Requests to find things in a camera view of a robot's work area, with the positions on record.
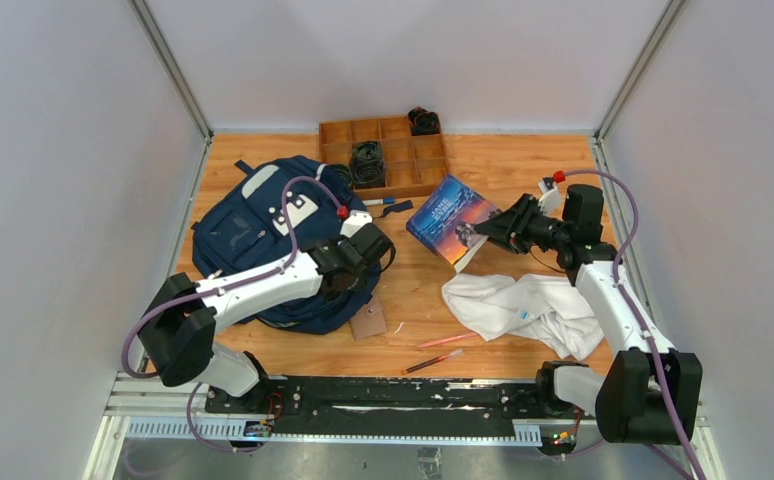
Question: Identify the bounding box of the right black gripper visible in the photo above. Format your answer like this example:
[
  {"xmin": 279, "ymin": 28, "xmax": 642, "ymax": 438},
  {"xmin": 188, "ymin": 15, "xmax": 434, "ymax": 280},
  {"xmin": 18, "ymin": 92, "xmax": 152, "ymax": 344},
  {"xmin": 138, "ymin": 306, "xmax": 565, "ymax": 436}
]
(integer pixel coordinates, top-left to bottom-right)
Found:
[{"xmin": 475, "ymin": 193, "xmax": 572, "ymax": 255}]

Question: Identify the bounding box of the blue Jane Eyre book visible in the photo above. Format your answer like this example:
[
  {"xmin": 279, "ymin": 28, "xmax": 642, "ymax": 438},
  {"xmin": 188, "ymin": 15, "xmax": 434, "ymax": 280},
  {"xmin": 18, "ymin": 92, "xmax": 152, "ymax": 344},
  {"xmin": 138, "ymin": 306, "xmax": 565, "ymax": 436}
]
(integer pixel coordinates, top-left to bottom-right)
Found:
[{"xmin": 406, "ymin": 174, "xmax": 502, "ymax": 273}]

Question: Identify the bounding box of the navy blue backpack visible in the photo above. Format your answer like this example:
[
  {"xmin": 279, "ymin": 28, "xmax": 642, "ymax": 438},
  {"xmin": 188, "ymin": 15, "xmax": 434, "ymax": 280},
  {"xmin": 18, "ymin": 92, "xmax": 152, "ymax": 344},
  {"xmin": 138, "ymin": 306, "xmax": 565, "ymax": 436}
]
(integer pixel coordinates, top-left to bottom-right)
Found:
[{"xmin": 192, "ymin": 155, "xmax": 386, "ymax": 335}]

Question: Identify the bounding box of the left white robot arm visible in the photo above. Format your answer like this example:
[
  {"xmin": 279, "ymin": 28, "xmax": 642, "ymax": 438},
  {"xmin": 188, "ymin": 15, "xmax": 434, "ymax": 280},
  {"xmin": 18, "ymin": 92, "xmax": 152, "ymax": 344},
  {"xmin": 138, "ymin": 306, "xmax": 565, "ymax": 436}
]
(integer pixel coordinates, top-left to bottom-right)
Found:
[{"xmin": 129, "ymin": 211, "xmax": 396, "ymax": 413}]

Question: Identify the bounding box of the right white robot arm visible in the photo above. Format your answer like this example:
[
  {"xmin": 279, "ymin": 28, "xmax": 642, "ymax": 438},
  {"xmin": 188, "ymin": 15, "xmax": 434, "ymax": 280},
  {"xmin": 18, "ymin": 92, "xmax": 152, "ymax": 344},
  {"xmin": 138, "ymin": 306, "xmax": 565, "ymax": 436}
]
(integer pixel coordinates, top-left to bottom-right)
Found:
[{"xmin": 475, "ymin": 184, "xmax": 703, "ymax": 446}]

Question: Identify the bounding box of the white blue marker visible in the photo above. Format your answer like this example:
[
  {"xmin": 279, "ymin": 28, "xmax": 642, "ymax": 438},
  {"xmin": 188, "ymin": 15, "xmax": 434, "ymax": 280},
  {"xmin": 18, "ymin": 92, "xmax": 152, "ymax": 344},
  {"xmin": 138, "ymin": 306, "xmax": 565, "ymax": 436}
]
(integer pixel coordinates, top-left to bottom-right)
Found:
[{"xmin": 362, "ymin": 197, "xmax": 396, "ymax": 207}]

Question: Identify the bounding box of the white cloth garment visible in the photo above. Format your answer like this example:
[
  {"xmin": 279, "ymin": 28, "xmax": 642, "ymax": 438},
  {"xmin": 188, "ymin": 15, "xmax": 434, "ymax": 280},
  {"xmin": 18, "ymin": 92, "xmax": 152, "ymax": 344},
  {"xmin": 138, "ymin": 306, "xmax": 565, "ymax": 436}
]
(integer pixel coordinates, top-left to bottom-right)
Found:
[{"xmin": 441, "ymin": 274, "xmax": 604, "ymax": 361}]

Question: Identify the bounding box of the black rolled belt left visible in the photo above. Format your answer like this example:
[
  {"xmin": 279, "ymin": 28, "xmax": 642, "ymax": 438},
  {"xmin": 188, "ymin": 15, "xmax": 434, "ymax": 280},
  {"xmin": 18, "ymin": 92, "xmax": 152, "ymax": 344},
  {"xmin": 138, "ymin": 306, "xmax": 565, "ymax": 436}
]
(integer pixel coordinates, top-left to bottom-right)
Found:
[{"xmin": 328, "ymin": 164, "xmax": 354, "ymax": 189}]

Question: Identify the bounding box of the black rolled belt middle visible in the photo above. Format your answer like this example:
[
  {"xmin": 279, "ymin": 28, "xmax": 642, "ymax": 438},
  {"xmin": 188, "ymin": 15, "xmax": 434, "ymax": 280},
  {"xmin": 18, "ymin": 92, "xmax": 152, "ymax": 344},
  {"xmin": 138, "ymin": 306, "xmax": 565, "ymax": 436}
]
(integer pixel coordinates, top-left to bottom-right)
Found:
[{"xmin": 348, "ymin": 141, "xmax": 386, "ymax": 189}]

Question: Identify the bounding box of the wooden compartment tray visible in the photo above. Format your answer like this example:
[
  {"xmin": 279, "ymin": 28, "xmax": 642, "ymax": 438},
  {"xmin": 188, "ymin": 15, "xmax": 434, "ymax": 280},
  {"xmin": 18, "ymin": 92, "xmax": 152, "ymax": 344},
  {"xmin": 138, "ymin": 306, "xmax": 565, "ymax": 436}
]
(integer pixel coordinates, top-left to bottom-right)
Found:
[{"xmin": 318, "ymin": 115, "xmax": 451, "ymax": 200}]

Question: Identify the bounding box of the pink pen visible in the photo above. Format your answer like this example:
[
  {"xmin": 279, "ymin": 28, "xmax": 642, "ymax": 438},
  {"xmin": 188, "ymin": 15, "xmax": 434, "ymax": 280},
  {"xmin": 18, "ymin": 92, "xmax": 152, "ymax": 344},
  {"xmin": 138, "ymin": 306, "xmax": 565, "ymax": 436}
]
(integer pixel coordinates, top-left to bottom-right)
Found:
[{"xmin": 416, "ymin": 331, "xmax": 480, "ymax": 348}]

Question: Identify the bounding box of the red clear-capped pen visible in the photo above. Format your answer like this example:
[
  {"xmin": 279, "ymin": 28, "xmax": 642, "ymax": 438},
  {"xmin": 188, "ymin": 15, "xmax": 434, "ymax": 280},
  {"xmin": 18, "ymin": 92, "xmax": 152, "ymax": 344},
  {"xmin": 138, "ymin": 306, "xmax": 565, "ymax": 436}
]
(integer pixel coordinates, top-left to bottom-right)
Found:
[{"xmin": 401, "ymin": 348, "xmax": 464, "ymax": 375}]

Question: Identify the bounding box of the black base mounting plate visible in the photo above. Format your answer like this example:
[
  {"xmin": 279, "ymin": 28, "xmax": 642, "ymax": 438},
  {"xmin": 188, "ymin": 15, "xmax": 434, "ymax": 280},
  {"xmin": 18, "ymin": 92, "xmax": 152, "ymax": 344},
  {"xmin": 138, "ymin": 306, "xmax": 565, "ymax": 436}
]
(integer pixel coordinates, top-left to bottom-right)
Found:
[{"xmin": 204, "ymin": 374, "xmax": 602, "ymax": 439}]

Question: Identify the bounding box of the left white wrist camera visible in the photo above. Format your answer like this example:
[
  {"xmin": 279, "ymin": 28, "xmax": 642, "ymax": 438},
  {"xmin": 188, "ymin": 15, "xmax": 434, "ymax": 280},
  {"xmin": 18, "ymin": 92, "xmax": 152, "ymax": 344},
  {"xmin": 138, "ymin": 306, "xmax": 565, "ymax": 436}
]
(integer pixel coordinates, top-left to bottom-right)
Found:
[{"xmin": 340, "ymin": 210, "xmax": 373, "ymax": 238}]

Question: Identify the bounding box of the aluminium frame rail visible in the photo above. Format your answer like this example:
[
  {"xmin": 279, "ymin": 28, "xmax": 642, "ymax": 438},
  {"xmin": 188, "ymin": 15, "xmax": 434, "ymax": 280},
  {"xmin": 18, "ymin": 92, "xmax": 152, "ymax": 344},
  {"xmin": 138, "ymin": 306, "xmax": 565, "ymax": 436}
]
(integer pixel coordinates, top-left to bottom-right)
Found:
[{"xmin": 83, "ymin": 374, "xmax": 726, "ymax": 479}]

